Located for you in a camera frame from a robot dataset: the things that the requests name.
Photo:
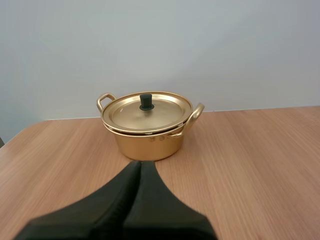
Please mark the gold lid with black knob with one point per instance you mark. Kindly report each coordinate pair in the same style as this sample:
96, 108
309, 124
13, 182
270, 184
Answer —
140, 117

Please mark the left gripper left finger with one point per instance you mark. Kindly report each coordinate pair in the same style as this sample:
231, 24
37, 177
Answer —
100, 205

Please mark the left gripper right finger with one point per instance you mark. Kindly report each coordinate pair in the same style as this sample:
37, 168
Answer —
160, 207

